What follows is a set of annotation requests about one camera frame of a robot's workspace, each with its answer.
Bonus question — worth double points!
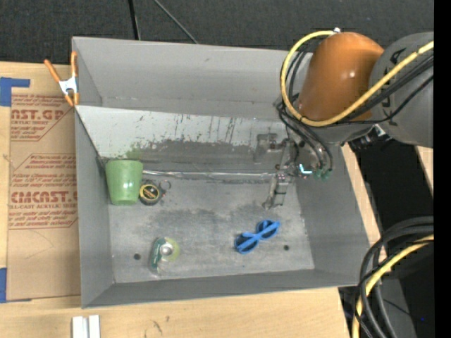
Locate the black and yellow tape measure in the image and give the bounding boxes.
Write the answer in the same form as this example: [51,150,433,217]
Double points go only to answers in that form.
[138,179,173,206]

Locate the blue sunglasses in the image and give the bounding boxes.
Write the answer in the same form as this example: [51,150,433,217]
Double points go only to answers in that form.
[233,219,282,255]

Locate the grey metal bin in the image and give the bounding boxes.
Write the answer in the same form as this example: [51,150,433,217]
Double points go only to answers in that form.
[71,36,371,309]

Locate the brown cardboard board red print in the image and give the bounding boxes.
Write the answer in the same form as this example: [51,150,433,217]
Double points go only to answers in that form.
[0,61,82,303]

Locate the black cylinder on white bracket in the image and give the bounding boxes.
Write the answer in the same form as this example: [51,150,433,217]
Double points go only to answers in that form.
[347,125,393,151]

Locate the green plastic cup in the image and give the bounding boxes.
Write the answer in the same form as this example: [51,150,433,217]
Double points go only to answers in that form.
[104,158,144,206]

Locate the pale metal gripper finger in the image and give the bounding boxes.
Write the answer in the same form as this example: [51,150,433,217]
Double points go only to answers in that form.
[276,173,295,206]
[261,178,282,211]

